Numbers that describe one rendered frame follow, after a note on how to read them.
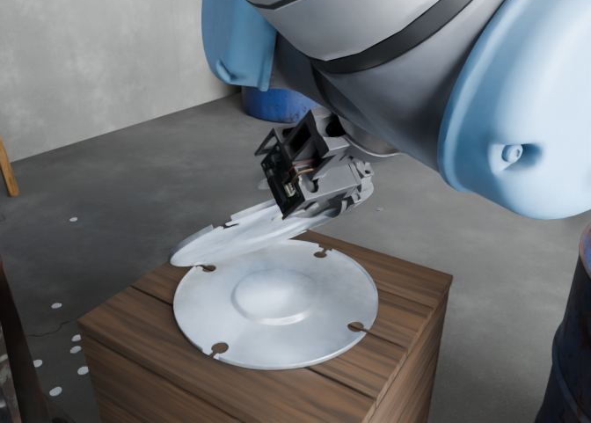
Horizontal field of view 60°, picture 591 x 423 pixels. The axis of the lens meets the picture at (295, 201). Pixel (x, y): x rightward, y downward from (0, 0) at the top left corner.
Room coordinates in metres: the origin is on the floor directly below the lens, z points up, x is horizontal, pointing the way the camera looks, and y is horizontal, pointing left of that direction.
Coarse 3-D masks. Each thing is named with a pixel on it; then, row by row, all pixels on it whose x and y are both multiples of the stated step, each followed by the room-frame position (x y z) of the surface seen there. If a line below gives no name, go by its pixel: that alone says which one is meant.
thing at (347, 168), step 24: (312, 120) 0.38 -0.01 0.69; (336, 120) 0.40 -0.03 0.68; (264, 144) 0.44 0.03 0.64; (288, 144) 0.41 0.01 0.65; (312, 144) 0.38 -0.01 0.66; (336, 144) 0.36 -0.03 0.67; (360, 144) 0.37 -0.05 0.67; (264, 168) 0.44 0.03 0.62; (288, 168) 0.40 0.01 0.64; (312, 168) 0.40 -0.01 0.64; (336, 168) 0.42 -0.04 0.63; (360, 168) 0.43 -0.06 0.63; (288, 192) 0.40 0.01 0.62; (312, 192) 0.40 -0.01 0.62; (336, 192) 0.40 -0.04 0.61; (360, 192) 0.44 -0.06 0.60; (288, 216) 0.41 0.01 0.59
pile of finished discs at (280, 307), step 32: (256, 256) 0.70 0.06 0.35; (288, 256) 0.70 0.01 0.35; (192, 288) 0.62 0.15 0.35; (224, 288) 0.62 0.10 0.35; (256, 288) 0.61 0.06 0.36; (288, 288) 0.61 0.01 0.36; (320, 288) 0.62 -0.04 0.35; (352, 288) 0.62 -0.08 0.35; (192, 320) 0.55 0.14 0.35; (224, 320) 0.55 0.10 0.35; (256, 320) 0.54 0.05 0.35; (288, 320) 0.54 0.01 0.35; (320, 320) 0.55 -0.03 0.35; (352, 320) 0.55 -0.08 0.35; (256, 352) 0.49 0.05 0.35; (288, 352) 0.49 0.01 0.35; (320, 352) 0.49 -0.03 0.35
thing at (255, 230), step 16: (368, 192) 0.62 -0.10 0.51; (256, 208) 0.50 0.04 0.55; (272, 208) 0.50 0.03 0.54; (240, 224) 0.51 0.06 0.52; (256, 224) 0.54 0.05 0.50; (272, 224) 0.61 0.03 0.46; (288, 224) 0.65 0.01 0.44; (304, 224) 0.66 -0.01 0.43; (320, 224) 0.71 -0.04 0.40; (192, 240) 0.51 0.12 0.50; (208, 240) 0.53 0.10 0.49; (224, 240) 0.56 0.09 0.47; (240, 240) 0.62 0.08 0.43; (256, 240) 0.65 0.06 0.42; (272, 240) 0.68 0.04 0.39; (176, 256) 0.53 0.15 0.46; (192, 256) 0.57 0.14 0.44; (208, 256) 0.61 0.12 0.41; (224, 256) 0.65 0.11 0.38
